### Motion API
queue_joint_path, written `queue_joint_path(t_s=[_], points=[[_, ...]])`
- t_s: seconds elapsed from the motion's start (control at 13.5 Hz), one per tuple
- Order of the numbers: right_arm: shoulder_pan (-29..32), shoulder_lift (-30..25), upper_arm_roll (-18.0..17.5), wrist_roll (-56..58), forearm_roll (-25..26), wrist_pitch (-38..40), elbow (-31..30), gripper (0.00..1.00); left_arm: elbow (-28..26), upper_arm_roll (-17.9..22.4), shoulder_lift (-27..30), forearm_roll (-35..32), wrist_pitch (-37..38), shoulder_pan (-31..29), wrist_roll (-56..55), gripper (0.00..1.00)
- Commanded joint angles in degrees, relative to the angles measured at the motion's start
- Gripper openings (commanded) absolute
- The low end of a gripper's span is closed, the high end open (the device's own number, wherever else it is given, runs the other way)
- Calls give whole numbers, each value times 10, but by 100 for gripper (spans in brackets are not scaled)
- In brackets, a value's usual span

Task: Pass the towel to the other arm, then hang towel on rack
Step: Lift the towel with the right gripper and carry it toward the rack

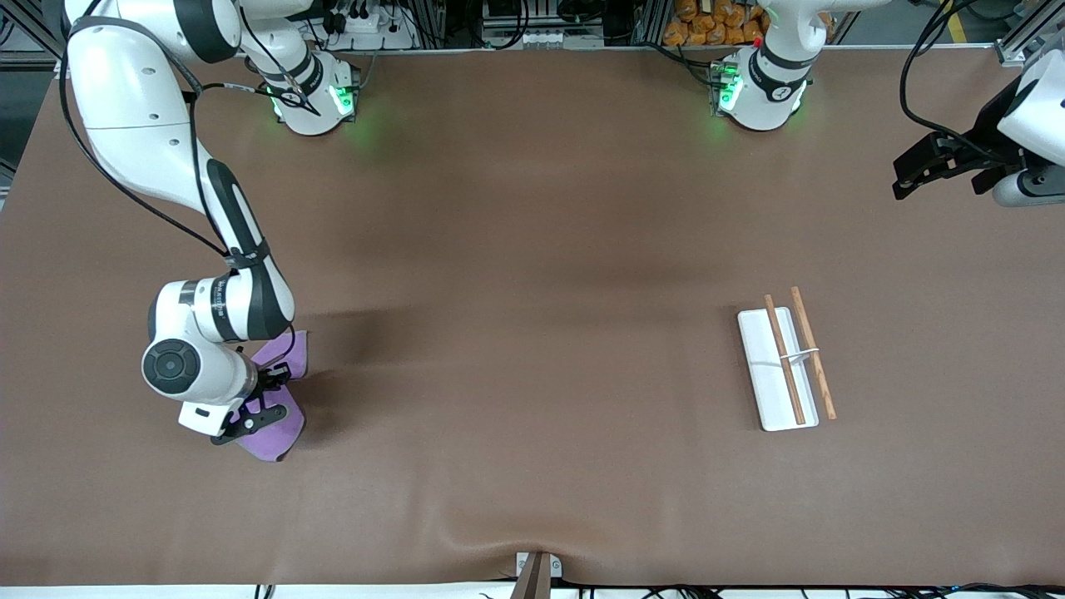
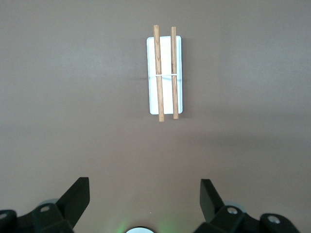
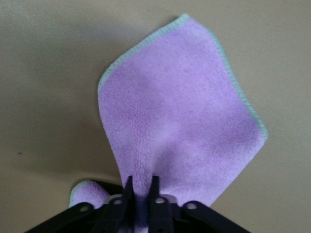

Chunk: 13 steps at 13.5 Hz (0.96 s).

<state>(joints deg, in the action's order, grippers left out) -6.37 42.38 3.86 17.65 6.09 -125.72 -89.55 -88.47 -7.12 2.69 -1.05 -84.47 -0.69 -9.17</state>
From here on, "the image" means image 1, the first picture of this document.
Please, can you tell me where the aluminium frame profile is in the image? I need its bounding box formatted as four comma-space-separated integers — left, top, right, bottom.
994, 0, 1065, 67
0, 0, 69, 63

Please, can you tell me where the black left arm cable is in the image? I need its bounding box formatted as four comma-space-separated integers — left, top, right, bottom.
899, 0, 1026, 161

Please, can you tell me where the white terminal block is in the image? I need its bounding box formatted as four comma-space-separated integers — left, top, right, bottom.
483, 29, 608, 49

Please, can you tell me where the white towel rack base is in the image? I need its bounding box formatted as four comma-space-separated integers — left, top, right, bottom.
737, 307, 820, 433

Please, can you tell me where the brown table cover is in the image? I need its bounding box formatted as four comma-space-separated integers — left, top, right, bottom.
0, 46, 1065, 587

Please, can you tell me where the orange packets pile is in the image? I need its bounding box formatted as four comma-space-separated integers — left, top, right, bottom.
663, 0, 770, 47

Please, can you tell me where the purple microfibre towel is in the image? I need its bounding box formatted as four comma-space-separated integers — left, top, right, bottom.
235, 330, 310, 463

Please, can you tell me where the metal table clamp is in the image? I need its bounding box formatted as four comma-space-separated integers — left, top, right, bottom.
509, 551, 563, 599

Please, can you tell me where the wooden rack rod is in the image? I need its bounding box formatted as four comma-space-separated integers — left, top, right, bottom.
764, 295, 807, 426
790, 286, 838, 420

